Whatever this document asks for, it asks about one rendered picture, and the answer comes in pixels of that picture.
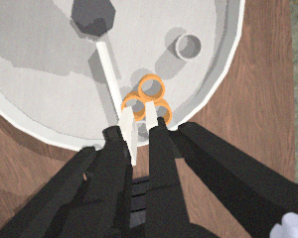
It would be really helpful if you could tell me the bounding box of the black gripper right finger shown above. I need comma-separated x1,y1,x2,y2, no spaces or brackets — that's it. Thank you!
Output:
145,101,298,238

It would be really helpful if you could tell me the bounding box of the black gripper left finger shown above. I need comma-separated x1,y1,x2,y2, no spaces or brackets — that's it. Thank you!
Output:
0,106,138,238

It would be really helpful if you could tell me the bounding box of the grey hollow cylinder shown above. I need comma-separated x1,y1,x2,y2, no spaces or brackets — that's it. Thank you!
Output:
135,115,149,144
172,32,204,61

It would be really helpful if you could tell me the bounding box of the orange hollow cylinder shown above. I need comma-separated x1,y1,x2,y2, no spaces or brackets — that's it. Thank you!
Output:
121,91,146,121
138,73,165,103
154,98,172,125

